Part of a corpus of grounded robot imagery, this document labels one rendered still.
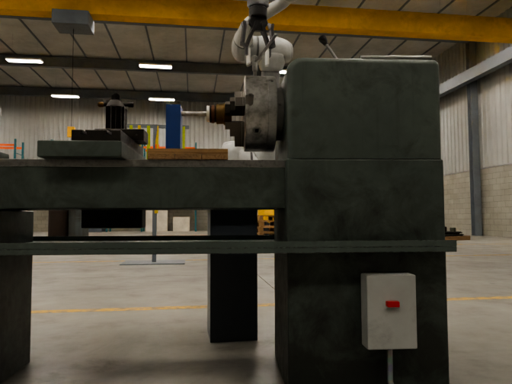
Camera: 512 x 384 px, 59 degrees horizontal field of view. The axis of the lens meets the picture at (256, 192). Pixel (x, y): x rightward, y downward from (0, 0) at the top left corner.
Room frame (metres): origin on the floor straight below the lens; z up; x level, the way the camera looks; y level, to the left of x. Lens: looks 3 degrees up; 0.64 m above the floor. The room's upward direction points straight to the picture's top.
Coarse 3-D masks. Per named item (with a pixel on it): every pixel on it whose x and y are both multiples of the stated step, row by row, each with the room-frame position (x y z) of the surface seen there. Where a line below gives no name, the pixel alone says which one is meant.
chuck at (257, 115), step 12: (252, 84) 1.74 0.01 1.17; (264, 84) 1.74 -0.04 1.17; (264, 96) 1.72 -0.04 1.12; (252, 108) 1.71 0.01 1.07; (264, 108) 1.71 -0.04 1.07; (252, 120) 1.72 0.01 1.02; (264, 120) 1.73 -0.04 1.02; (252, 132) 1.75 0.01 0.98; (264, 132) 1.75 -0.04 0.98; (252, 144) 1.80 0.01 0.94; (264, 144) 1.80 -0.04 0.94
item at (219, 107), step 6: (210, 108) 1.82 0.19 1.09; (216, 108) 1.82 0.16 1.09; (222, 108) 1.82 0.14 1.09; (210, 114) 1.82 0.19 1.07; (216, 114) 1.82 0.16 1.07; (222, 114) 1.82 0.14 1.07; (210, 120) 1.84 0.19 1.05; (216, 120) 1.84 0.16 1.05; (222, 120) 1.84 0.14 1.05; (228, 120) 1.85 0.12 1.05
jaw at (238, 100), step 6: (246, 96) 1.72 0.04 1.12; (252, 96) 1.72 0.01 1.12; (234, 102) 1.78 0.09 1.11; (240, 102) 1.73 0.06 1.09; (246, 102) 1.72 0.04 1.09; (252, 102) 1.72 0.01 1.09; (228, 108) 1.80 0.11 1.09; (234, 108) 1.77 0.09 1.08; (240, 108) 1.76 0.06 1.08; (228, 114) 1.82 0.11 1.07; (234, 114) 1.82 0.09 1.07; (240, 114) 1.82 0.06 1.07
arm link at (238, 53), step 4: (256, 36) 2.29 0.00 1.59; (232, 40) 2.25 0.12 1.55; (256, 40) 2.27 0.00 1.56; (232, 44) 2.26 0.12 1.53; (252, 44) 2.25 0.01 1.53; (256, 44) 2.26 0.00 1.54; (232, 48) 2.28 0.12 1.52; (236, 48) 2.24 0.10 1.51; (240, 48) 2.23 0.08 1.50; (252, 48) 2.26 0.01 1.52; (256, 48) 2.27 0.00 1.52; (232, 52) 2.31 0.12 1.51; (236, 52) 2.27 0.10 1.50; (240, 52) 2.26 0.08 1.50; (244, 52) 2.26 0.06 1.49; (252, 52) 2.27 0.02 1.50; (256, 52) 2.28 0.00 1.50; (236, 56) 2.31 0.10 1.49; (240, 56) 2.30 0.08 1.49; (244, 56) 2.30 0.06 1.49; (236, 60) 2.38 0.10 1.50; (240, 60) 2.34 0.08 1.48; (244, 60) 2.35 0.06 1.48
